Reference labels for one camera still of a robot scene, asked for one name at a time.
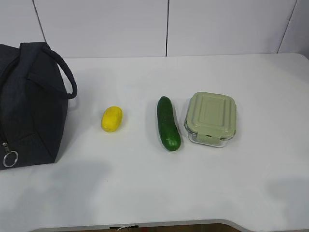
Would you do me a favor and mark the green cucumber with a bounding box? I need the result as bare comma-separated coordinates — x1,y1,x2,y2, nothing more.
157,96,181,151

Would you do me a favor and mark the yellow lemon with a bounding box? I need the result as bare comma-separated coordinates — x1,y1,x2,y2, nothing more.
101,106,123,132

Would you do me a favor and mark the glass container with green lid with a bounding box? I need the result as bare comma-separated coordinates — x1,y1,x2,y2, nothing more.
184,92,237,148

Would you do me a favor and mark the dark blue lunch bag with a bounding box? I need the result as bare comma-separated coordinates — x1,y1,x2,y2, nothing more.
0,42,77,170

